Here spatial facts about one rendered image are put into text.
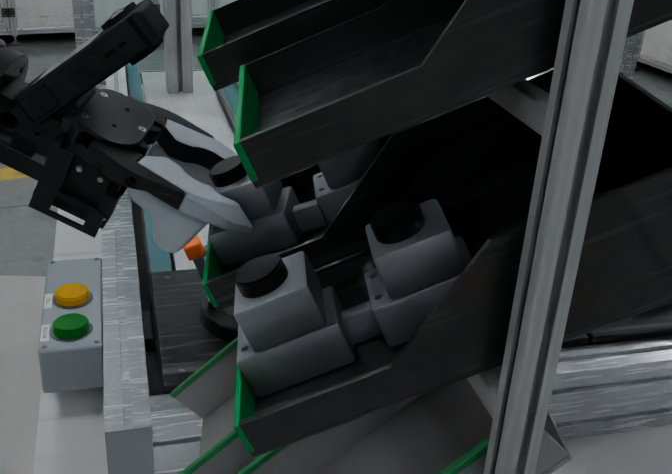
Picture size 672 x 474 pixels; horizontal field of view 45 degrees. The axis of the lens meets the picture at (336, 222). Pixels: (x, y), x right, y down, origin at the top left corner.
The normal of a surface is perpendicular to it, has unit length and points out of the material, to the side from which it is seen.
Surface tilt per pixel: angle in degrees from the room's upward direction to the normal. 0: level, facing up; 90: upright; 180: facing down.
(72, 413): 0
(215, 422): 45
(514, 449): 90
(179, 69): 90
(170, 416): 0
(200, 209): 98
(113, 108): 26
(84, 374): 90
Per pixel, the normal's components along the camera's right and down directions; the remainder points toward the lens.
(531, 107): -0.96, 0.07
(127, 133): 0.47, -0.74
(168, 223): -0.25, 0.40
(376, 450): -0.67, -0.64
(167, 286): 0.05, -0.90
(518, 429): 0.25, 0.43
